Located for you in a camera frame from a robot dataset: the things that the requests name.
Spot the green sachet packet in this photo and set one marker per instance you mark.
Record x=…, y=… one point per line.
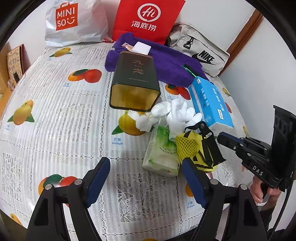
x=189, y=70

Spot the blue tissue box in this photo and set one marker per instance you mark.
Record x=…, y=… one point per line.
x=208, y=101

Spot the white sponge block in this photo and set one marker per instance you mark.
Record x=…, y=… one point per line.
x=141, y=48

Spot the red Haidilao paper bag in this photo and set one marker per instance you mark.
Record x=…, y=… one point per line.
x=151, y=20

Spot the person's right hand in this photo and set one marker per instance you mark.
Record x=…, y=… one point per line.
x=257, y=193

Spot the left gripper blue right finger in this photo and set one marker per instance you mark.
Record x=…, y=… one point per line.
x=210, y=195

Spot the green soft tissue pack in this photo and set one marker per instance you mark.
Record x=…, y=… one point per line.
x=161, y=155

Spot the beige Nike waist bag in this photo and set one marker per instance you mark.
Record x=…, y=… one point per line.
x=187, y=39

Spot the fruit print lace tablecloth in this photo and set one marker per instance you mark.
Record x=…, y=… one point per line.
x=58, y=124

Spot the purple towel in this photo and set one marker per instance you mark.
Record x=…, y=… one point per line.
x=168, y=62

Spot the white glove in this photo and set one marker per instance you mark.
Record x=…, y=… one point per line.
x=180, y=117

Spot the white Miniso plastic bag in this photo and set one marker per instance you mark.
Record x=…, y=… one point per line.
x=73, y=22

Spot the small white patterned sachet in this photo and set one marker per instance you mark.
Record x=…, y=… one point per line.
x=127, y=46

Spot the dark green tea tin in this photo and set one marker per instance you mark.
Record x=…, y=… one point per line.
x=135, y=85

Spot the brown wooden door frame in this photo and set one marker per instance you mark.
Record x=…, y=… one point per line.
x=243, y=37

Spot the dark right sleeve forearm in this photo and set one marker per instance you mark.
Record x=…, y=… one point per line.
x=284, y=234

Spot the yellow black mesh pouch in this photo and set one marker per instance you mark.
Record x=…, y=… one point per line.
x=199, y=144

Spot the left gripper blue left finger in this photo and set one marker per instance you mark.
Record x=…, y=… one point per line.
x=82, y=194

